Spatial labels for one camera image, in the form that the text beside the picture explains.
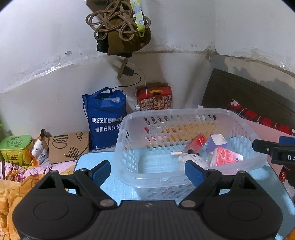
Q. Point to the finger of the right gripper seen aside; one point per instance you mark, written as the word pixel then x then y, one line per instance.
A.
pixel 281 153

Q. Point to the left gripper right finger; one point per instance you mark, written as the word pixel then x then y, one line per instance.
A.
pixel 208 184

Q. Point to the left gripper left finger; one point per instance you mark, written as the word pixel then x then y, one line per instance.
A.
pixel 78 191

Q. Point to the pink rose tissue pack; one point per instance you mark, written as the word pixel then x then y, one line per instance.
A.
pixel 222 156

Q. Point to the red cigarette pack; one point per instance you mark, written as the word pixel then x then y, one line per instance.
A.
pixel 196 144

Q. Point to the purple small carton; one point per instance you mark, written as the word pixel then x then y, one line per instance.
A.
pixel 216 141

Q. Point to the clear plastic laundry basket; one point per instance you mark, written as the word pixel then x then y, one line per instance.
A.
pixel 143 154

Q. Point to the white matchbox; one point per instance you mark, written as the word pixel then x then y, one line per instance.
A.
pixel 176 153

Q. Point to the light blue mat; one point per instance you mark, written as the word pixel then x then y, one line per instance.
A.
pixel 265 176

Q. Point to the pink blanket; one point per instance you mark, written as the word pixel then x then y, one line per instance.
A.
pixel 266 133

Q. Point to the brown paper bag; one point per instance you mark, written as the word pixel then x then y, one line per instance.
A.
pixel 65 148

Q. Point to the red plaid pillow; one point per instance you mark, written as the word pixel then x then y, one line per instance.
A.
pixel 248 114

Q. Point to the white snack packets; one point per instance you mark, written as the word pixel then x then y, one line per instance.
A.
pixel 38 153

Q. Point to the orange floral blanket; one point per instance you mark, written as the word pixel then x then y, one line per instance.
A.
pixel 16 182

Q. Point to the green tin box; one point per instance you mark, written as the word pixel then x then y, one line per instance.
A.
pixel 16 149

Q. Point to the blue tote bag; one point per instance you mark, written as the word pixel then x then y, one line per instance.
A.
pixel 104 110

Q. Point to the dark wooden headboard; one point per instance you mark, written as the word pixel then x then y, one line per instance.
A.
pixel 224 87

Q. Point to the red gift box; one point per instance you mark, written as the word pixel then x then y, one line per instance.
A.
pixel 154 96

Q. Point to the hanging olive bag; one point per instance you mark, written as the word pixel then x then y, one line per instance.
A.
pixel 120 27

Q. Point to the black charger with cable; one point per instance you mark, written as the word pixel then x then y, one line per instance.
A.
pixel 127 71

